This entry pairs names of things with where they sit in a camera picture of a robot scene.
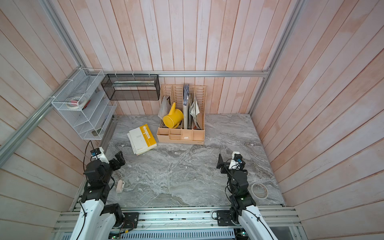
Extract cream lined notebook with holes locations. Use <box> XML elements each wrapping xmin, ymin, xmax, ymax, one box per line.
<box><xmin>127</xmin><ymin>124</ymin><xmax>157</xmax><ymax>156</ymax></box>

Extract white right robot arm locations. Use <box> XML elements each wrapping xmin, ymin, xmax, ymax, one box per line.
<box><xmin>216</xmin><ymin>152</ymin><xmax>277</xmax><ymax>240</ymax></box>

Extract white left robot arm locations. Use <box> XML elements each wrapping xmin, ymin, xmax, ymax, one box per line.
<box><xmin>71</xmin><ymin>148</ymin><xmax>126</xmax><ymax>240</ymax></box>

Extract clear tape roll on table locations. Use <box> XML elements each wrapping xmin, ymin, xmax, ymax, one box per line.
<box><xmin>250</xmin><ymin>183</ymin><xmax>269</xmax><ymax>200</ymax></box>

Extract illustrated book in organizer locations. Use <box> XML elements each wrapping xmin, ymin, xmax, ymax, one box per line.
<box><xmin>190</xmin><ymin>97</ymin><xmax>201</xmax><ymax>130</ymax></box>

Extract yellow plastic watering can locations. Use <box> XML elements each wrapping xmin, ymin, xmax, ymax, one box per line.
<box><xmin>163</xmin><ymin>103</ymin><xmax>184</xmax><ymax>129</ymax></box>

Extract peach plastic desk organizer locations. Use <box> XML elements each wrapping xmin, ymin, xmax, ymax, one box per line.
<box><xmin>157</xmin><ymin>85</ymin><xmax>207</xmax><ymax>145</ymax></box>

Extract tape roll on shelf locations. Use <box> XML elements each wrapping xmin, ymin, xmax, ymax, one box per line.
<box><xmin>65</xmin><ymin>96</ymin><xmax>86</xmax><ymax>110</ymax></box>

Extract grey folder in organizer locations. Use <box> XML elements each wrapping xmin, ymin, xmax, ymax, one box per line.
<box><xmin>158</xmin><ymin>96</ymin><xmax>171</xmax><ymax>120</ymax></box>

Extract grey-green book in organizer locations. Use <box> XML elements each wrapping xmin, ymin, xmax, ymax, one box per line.
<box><xmin>183</xmin><ymin>84</ymin><xmax>190</xmax><ymax>130</ymax></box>

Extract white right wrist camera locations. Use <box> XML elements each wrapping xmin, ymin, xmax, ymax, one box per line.
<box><xmin>229</xmin><ymin>152</ymin><xmax>246</xmax><ymax>170</ymax></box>

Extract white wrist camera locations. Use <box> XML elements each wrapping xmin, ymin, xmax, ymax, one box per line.
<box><xmin>229</xmin><ymin>152</ymin><xmax>246</xmax><ymax>170</ymax></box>
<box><xmin>91</xmin><ymin>147</ymin><xmax>109</xmax><ymax>164</ymax></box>

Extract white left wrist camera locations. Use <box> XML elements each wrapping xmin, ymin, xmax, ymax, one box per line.
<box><xmin>91</xmin><ymin>147</ymin><xmax>109</xmax><ymax>164</ymax></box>

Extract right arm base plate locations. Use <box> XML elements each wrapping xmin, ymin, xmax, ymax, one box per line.
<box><xmin>216</xmin><ymin>209</ymin><xmax>240</xmax><ymax>227</ymax></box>

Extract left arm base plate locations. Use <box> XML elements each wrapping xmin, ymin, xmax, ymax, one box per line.
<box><xmin>121</xmin><ymin>212</ymin><xmax>139</xmax><ymax>230</ymax></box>

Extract white wire wall shelf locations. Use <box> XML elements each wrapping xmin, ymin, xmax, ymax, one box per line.
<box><xmin>52</xmin><ymin>68</ymin><xmax>117</xmax><ymax>141</ymax></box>

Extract black mesh wall basket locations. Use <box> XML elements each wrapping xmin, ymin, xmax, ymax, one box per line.
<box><xmin>101</xmin><ymin>74</ymin><xmax>161</xmax><ymax>101</ymax></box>

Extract aluminium frame rail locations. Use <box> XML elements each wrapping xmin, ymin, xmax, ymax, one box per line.
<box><xmin>84</xmin><ymin>69</ymin><xmax>269</xmax><ymax>78</ymax></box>

